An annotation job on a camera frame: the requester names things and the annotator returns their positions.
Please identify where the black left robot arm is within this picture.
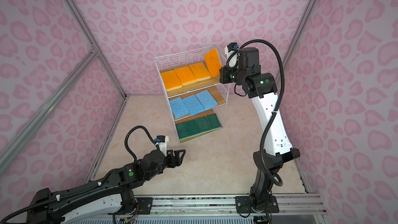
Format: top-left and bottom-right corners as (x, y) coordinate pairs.
(1, 125), (186, 224)

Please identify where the green sponge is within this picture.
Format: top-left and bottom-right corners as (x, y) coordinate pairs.
(176, 121), (194, 142)
(206, 114), (222, 131)
(187, 119), (201, 137)
(196, 116), (211, 134)

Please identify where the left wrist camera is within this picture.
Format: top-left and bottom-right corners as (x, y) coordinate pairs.
(154, 135), (169, 156)

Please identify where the white wire wooden shelf rack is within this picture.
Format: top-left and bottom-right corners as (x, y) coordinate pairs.
(154, 46), (229, 144)

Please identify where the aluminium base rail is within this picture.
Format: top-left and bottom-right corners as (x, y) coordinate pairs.
(57, 193), (332, 224)

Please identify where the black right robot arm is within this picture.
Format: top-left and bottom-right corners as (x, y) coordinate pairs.
(219, 39), (300, 221)

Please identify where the blue sponge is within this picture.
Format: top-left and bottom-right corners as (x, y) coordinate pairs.
(170, 97), (189, 119)
(182, 94), (204, 116)
(195, 90), (218, 111)

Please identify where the orange sponge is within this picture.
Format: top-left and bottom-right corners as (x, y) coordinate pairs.
(204, 48), (222, 77)
(161, 70), (182, 92)
(174, 66), (197, 87)
(189, 62), (211, 82)

